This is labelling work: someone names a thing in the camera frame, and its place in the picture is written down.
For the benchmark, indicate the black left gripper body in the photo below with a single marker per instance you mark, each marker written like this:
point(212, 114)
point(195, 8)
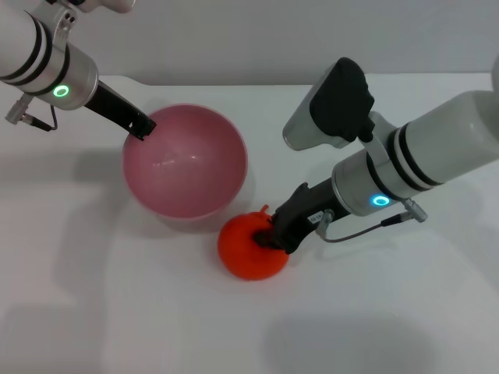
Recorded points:
point(117, 109)

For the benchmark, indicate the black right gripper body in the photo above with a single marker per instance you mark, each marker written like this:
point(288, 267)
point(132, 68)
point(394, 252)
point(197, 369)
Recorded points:
point(304, 218)

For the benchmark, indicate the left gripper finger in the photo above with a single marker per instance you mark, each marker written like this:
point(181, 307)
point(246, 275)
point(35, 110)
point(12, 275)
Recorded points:
point(165, 150)

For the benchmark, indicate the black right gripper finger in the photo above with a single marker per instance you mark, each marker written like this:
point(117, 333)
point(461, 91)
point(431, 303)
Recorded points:
point(265, 239)

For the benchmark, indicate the orange toy fruit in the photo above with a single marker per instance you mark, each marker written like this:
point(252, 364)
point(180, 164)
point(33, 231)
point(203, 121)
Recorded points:
point(249, 257)

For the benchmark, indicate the pink plastic bowl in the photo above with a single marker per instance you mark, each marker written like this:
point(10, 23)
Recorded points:
point(187, 183)

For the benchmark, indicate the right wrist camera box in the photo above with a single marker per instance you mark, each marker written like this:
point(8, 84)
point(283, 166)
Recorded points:
point(331, 109)

